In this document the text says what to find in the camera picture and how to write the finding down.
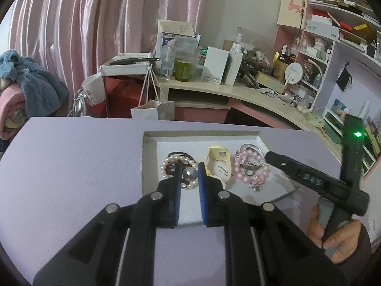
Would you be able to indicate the white printed cup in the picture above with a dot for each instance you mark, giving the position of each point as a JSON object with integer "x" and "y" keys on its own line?
{"x": 93, "y": 91}

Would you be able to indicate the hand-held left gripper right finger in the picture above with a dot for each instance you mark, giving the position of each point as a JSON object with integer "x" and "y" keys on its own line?
{"x": 202, "y": 193}

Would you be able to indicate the gold gift bag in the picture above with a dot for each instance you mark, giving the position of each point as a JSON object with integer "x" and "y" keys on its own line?
{"x": 279, "y": 67}

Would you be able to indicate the cream wristwatch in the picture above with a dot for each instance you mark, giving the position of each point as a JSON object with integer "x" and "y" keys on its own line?
{"x": 218, "y": 166}

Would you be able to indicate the silver bangle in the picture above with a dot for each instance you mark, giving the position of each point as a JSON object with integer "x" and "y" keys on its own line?
{"x": 250, "y": 146}

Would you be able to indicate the tall white bottle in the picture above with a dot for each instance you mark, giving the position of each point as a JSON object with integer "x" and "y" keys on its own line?
{"x": 233, "y": 65}

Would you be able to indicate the silver foil bag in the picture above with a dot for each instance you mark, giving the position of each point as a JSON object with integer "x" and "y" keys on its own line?
{"x": 78, "y": 104}

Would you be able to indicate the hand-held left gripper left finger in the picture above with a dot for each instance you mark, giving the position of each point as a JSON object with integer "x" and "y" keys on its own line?
{"x": 178, "y": 190}

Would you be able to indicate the red cabinet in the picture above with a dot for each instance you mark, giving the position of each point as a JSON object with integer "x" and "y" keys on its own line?
{"x": 122, "y": 95}

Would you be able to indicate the cream curved desk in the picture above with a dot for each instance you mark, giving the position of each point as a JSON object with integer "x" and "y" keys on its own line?
{"x": 208, "y": 88}

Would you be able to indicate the white shallow tray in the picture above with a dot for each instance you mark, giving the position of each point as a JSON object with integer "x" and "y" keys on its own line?
{"x": 190, "y": 210}

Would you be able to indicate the pink curtain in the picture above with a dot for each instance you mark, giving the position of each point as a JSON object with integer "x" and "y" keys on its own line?
{"x": 104, "y": 29}

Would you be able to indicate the black hair straightener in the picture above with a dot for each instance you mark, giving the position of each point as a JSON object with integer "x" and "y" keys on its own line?
{"x": 131, "y": 61}

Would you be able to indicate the clear plastic bottle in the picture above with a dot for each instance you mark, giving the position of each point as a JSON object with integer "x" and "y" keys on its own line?
{"x": 168, "y": 59}

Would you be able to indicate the round white mirror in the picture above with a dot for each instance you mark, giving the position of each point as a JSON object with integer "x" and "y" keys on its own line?
{"x": 293, "y": 73}

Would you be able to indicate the blue plush robe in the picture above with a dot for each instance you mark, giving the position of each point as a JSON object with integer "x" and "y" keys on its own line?
{"x": 38, "y": 86}

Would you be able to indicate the pink blanket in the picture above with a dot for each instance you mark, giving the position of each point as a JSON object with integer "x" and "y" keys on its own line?
{"x": 10, "y": 107}

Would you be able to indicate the white paper bag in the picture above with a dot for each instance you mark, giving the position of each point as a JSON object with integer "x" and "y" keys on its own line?
{"x": 148, "y": 113}

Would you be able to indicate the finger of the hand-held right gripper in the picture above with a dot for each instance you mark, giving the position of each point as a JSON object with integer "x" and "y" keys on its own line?
{"x": 279, "y": 161}

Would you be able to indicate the green glass jar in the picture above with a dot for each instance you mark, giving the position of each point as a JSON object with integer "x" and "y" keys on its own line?
{"x": 183, "y": 71}

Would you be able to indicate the pink and white bookshelf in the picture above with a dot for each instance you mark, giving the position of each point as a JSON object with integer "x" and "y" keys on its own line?
{"x": 330, "y": 50}

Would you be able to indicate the white box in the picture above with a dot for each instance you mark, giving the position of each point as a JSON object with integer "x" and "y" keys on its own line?
{"x": 215, "y": 64}

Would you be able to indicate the person's right hand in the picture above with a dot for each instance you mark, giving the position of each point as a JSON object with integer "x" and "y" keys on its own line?
{"x": 342, "y": 244}

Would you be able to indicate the cream box with pink animal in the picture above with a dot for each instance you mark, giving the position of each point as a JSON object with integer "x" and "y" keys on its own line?
{"x": 293, "y": 3}

